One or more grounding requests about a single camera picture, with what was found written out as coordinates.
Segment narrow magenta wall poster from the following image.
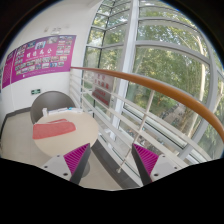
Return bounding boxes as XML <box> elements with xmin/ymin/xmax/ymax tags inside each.
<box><xmin>2</xmin><ymin>51</ymin><xmax>16</xmax><ymax>88</ymax></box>

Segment wooden handrail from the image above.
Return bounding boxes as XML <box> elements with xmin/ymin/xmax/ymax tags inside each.
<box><xmin>78</xmin><ymin>67</ymin><xmax>224</xmax><ymax>142</ymax></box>

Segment round beige table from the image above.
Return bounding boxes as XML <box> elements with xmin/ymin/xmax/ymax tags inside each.
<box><xmin>33</xmin><ymin>110</ymin><xmax>98</xmax><ymax>184</ymax></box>

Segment large magenta wall poster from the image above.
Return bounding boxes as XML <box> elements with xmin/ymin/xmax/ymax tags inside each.
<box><xmin>11</xmin><ymin>35</ymin><xmax>76</xmax><ymax>83</ymax></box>

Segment red folded towel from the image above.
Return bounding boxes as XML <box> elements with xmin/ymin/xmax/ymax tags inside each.
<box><xmin>33</xmin><ymin>119</ymin><xmax>76</xmax><ymax>140</ymax></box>

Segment red sign on window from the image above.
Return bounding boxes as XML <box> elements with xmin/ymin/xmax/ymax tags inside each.
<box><xmin>92</xmin><ymin>73</ymin><xmax>114</xmax><ymax>106</ymax></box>

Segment grey round-backed chair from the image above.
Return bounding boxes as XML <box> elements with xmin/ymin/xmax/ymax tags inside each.
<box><xmin>30</xmin><ymin>91</ymin><xmax>75</xmax><ymax>123</ymax></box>

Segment white items on table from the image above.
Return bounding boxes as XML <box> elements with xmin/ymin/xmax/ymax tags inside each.
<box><xmin>42</xmin><ymin>107</ymin><xmax>83</xmax><ymax>117</ymax></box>

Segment green exit sign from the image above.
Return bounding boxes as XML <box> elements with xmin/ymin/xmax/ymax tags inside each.
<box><xmin>31</xmin><ymin>89</ymin><xmax>41</xmax><ymax>95</ymax></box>

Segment white metal railing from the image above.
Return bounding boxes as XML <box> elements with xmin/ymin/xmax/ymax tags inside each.
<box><xmin>70</xmin><ymin>70</ymin><xmax>211</xmax><ymax>167</ymax></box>

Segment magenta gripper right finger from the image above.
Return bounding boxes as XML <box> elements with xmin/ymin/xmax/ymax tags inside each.
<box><xmin>131</xmin><ymin>143</ymin><xmax>183</xmax><ymax>186</ymax></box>

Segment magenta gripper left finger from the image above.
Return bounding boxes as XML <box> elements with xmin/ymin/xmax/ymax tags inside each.
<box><xmin>42</xmin><ymin>142</ymin><xmax>92</xmax><ymax>185</ymax></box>

